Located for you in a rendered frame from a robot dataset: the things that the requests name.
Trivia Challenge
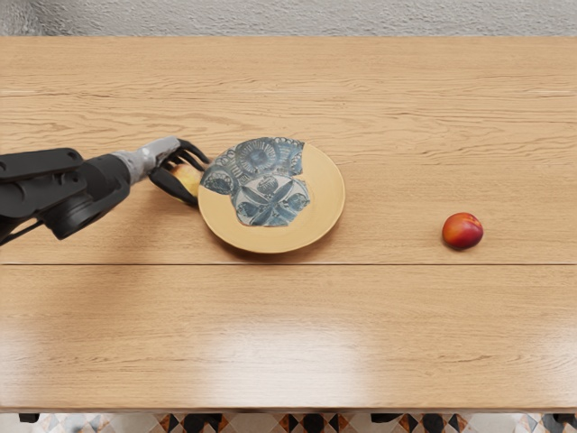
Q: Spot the red nectarine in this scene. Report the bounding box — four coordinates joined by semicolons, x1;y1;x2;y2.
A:
441;212;484;250

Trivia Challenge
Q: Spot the yellow-orange fruit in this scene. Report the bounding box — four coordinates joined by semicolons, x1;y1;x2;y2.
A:
170;163;204;198

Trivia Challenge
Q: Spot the yellow plate with blue pattern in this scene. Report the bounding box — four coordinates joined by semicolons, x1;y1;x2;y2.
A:
197;136;346;254

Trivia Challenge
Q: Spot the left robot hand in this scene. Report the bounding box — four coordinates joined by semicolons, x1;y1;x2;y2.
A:
110;135;212;208

